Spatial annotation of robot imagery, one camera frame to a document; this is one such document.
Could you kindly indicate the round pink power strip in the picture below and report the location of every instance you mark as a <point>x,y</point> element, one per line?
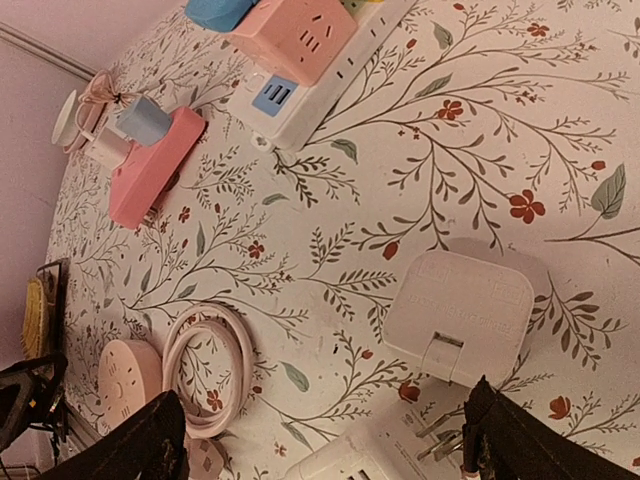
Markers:
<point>129,377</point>

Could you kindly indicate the light blue charger plug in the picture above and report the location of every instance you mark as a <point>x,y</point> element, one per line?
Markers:
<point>144,121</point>

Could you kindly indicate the cyan cube socket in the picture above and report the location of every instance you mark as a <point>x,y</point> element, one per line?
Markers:
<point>221,16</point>

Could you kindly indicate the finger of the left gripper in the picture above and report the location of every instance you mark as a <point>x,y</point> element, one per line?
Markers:
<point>31,391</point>

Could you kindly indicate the white charger plug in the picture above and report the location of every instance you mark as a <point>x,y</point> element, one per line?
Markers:
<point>107,148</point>

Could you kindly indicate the white square adapter plug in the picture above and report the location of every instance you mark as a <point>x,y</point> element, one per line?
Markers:
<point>462,315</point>

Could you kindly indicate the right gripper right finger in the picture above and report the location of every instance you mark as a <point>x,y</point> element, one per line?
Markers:
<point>503,441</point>

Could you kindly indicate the woven bamboo basket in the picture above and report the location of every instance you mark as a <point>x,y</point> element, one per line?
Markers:
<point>34,338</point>

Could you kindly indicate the black framed tray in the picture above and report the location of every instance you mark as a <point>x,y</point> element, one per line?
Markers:
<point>54,277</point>

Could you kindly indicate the white delixi socket adapter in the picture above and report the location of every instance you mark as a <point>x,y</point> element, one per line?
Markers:
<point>398,443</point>

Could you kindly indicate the cream ceramic mug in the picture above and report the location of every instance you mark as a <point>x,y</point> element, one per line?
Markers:
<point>70,121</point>

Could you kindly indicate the white long power strip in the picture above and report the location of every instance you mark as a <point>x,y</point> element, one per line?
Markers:
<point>284,115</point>

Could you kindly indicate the pink cube socket front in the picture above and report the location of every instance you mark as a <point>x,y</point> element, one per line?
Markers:
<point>294,39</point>

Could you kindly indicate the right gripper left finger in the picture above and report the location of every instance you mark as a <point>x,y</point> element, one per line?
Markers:
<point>148,445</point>

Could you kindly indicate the yellow cube socket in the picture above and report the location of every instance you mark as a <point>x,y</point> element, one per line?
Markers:
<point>353,6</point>

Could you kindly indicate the pink triangular power strip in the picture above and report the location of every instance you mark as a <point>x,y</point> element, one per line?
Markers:
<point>142,177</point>

